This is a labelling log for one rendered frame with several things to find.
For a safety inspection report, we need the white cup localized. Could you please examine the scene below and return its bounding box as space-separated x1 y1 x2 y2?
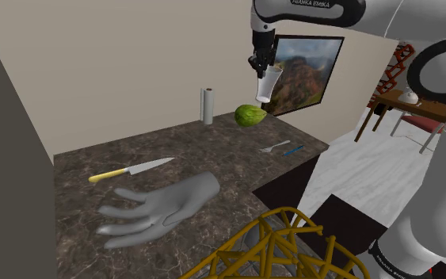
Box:
255 65 284 104

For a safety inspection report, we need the green fruit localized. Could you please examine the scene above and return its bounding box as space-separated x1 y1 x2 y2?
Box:
233 104 268 128

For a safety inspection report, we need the white paper towel roll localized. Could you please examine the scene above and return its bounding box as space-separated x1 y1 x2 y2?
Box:
200 86 215 126

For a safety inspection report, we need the silver fork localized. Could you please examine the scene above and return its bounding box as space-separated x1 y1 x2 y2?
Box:
259 139 292 154

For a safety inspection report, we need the blue pen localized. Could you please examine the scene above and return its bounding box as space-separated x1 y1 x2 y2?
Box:
283 144 305 158

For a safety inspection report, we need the brown wooden table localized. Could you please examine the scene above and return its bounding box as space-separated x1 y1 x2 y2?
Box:
353 89 446 143

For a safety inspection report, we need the red-seated chair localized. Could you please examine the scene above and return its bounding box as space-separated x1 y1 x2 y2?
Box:
390 112 446 155

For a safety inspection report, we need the grey hand model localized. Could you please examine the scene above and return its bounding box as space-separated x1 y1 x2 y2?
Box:
95 170 221 250

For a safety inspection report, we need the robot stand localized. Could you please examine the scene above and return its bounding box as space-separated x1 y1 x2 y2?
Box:
297 193 446 279

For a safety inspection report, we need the landscape wall picture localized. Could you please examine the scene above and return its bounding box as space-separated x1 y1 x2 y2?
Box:
261 34 345 117

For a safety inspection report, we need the red wall shelf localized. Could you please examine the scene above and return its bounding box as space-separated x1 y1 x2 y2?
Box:
367 43 416 109

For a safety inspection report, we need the yellow-handled knife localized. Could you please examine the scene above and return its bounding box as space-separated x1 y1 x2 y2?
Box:
88 156 176 184

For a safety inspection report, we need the yellow wire basket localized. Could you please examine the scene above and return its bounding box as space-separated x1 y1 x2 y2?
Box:
178 206 372 279

